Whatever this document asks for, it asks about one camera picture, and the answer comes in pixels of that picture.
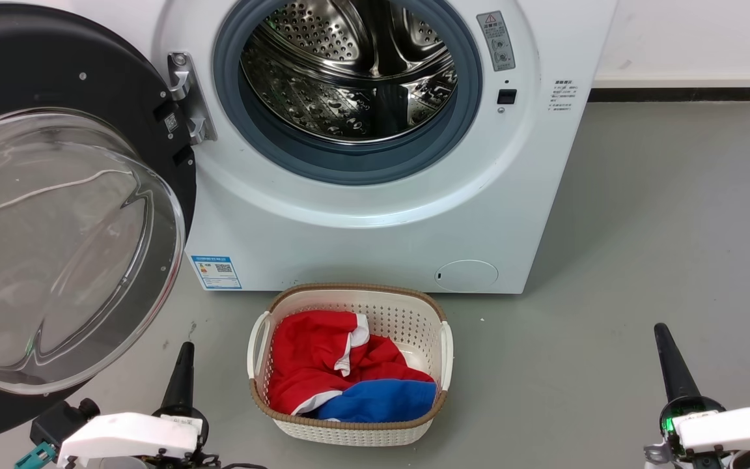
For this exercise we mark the white perforated laundry basket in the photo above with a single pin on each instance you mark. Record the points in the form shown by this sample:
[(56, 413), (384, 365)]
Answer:
[(355, 430)]

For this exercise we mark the blue garment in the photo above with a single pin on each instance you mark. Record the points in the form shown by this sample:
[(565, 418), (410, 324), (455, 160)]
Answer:
[(381, 400)]

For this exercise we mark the blue energy label sticker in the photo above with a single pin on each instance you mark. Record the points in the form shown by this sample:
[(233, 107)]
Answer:
[(216, 272)]

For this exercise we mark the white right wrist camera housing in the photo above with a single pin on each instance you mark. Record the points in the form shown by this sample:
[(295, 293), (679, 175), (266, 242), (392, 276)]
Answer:
[(733, 426)]

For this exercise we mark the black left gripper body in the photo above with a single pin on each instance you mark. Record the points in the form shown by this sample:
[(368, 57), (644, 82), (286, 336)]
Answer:
[(180, 412)]

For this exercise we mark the black door latch slot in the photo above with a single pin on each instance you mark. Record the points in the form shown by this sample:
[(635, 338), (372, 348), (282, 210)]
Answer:
[(506, 96)]

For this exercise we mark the round white filter cover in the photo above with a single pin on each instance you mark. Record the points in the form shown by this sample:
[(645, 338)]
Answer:
[(466, 275)]

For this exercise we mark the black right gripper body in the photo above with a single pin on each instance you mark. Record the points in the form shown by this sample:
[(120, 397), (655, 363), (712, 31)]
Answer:
[(681, 413)]

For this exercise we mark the white front-load washing machine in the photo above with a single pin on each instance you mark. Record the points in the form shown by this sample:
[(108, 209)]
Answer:
[(375, 254)]

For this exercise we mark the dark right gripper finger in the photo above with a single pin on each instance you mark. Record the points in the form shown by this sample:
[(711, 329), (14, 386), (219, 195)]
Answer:
[(682, 374), (669, 371)]

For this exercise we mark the red and white garment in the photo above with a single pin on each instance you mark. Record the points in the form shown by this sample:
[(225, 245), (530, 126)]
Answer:
[(306, 358)]

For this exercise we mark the black round glass washer door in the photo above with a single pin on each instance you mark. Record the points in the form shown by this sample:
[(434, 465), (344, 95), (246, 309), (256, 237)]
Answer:
[(56, 65)]

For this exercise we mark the silver metal door hinge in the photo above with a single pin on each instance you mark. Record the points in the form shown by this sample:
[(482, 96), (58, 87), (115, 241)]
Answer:
[(187, 98)]

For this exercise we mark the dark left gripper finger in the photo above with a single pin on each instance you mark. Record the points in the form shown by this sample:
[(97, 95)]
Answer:
[(188, 384), (177, 384)]

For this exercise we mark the grey warning sticker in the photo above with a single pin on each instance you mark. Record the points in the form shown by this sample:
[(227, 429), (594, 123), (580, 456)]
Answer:
[(496, 40)]

